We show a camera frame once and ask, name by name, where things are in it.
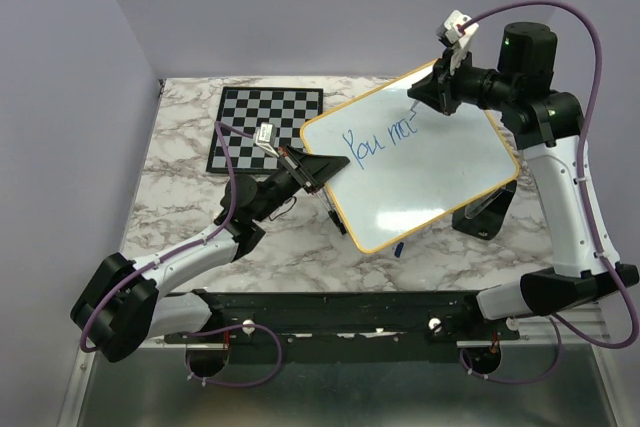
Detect blue marker cap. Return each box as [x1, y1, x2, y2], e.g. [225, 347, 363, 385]
[394, 242, 404, 258]

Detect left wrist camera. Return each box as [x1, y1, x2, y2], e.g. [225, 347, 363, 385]
[253, 122, 280, 158]

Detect yellow framed whiteboard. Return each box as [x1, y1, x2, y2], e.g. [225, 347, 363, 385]
[300, 64, 520, 254]

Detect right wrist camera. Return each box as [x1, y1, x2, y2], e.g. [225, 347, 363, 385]
[436, 10, 479, 75]

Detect black white chessboard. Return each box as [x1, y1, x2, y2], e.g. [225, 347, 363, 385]
[206, 86, 325, 177]

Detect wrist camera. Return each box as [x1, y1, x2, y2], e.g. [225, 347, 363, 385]
[436, 10, 479, 75]
[253, 122, 280, 158]

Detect black eraser holder stand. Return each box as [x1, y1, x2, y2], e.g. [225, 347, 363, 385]
[451, 180, 517, 241]

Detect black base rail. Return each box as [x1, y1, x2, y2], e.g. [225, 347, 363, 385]
[164, 290, 520, 364]

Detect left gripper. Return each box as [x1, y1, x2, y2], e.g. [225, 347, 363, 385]
[253, 143, 349, 223]

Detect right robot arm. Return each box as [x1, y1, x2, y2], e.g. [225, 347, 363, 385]
[407, 20, 639, 339]

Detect black wire board easel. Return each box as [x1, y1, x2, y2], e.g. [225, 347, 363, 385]
[323, 191, 347, 235]

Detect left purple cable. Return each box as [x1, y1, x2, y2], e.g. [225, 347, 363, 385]
[79, 120, 259, 353]

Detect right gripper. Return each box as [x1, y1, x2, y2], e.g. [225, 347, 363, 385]
[409, 44, 518, 115]

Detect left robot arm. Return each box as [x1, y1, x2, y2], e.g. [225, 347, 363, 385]
[70, 146, 350, 362]

